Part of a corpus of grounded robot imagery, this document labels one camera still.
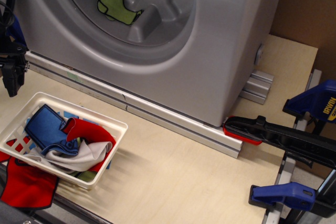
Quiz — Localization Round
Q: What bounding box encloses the short aluminium extrusion piece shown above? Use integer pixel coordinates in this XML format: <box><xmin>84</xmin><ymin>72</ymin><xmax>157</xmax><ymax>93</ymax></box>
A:
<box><xmin>239</xmin><ymin>70</ymin><xmax>274</xmax><ymax>105</ymax></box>

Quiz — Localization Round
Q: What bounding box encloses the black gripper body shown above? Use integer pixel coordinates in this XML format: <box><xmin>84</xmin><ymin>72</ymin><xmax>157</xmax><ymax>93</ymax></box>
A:
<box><xmin>1</xmin><ymin>40</ymin><xmax>29</xmax><ymax>72</ymax></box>

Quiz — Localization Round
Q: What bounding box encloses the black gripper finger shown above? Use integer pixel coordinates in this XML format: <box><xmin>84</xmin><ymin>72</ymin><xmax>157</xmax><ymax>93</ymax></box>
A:
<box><xmin>2</xmin><ymin>61</ymin><xmax>26</xmax><ymax>97</ymax></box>

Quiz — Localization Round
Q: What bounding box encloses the blue cloth with black trim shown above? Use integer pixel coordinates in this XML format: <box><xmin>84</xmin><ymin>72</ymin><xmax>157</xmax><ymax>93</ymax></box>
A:
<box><xmin>25</xmin><ymin>104</ymin><xmax>79</xmax><ymax>156</ymax></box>

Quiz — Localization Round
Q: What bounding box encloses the brown cardboard box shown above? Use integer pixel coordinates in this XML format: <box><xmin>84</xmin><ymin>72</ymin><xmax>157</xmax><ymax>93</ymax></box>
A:
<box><xmin>271</xmin><ymin>0</ymin><xmax>335</xmax><ymax>79</ymax></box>

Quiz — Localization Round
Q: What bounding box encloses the long aluminium extrusion rail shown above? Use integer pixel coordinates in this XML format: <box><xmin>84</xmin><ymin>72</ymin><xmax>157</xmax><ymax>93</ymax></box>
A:
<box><xmin>26</xmin><ymin>51</ymin><xmax>243</xmax><ymax>158</ymax></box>

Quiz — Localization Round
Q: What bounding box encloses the grey toy washing machine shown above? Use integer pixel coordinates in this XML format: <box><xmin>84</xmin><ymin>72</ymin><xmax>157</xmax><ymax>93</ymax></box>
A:
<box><xmin>15</xmin><ymin>0</ymin><xmax>278</xmax><ymax>126</ymax></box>

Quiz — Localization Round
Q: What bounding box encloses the green cloth with black trim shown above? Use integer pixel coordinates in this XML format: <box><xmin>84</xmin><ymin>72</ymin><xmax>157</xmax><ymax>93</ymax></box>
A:
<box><xmin>97</xmin><ymin>0</ymin><xmax>144</xmax><ymax>26</ymax></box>

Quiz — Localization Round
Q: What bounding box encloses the blue clamp lower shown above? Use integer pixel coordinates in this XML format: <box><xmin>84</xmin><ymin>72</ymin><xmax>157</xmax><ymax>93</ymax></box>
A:
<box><xmin>248</xmin><ymin>182</ymin><xmax>316</xmax><ymax>211</ymax></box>

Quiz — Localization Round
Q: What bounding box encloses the green cloth at basket bottom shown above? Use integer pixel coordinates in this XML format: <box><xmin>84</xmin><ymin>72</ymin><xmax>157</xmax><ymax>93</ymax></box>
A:
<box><xmin>70</xmin><ymin>170</ymin><xmax>97</xmax><ymax>182</ymax></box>

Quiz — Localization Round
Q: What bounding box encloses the grey white cloth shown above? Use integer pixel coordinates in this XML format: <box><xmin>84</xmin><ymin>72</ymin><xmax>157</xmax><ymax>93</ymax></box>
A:
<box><xmin>24</xmin><ymin>142</ymin><xmax>113</xmax><ymax>174</ymax></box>

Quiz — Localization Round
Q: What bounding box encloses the red cloth in basket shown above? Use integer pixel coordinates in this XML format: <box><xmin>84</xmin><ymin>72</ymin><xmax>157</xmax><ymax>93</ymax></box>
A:
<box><xmin>61</xmin><ymin>118</ymin><xmax>116</xmax><ymax>161</ymax></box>

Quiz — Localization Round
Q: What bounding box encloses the black red bar clamp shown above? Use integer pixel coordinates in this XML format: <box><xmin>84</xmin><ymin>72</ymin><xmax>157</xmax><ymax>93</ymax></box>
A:
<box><xmin>223</xmin><ymin>116</ymin><xmax>335</xmax><ymax>169</ymax></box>

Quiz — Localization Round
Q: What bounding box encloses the red cloth under basket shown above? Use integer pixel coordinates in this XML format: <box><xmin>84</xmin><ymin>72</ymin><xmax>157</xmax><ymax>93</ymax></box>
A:
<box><xmin>1</xmin><ymin>152</ymin><xmax>59</xmax><ymax>210</ymax></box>

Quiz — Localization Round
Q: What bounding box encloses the blue Irwin clamp upper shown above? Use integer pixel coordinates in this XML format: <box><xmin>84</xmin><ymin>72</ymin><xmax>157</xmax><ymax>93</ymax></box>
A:
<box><xmin>283</xmin><ymin>80</ymin><xmax>335</xmax><ymax>123</ymax></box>

